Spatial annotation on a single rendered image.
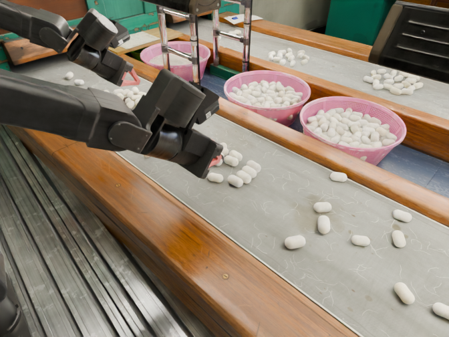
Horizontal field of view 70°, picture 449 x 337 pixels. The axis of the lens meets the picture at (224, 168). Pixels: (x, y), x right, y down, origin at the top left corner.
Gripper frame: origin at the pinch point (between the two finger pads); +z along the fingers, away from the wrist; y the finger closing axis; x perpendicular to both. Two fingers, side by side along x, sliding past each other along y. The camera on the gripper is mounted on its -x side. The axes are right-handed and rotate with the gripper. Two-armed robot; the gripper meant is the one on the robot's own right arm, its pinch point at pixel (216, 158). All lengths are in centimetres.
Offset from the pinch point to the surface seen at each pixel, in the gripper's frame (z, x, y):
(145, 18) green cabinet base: 37, -32, 93
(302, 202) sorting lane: 11.2, 0.2, -15.9
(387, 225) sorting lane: 15.9, -3.8, -30.8
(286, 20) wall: 234, -130, 161
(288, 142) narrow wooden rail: 20.0, -9.9, -3.0
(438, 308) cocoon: 5.6, 2.9, -42.7
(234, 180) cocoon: 5.5, 2.8, -2.8
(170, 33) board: 42, -31, 80
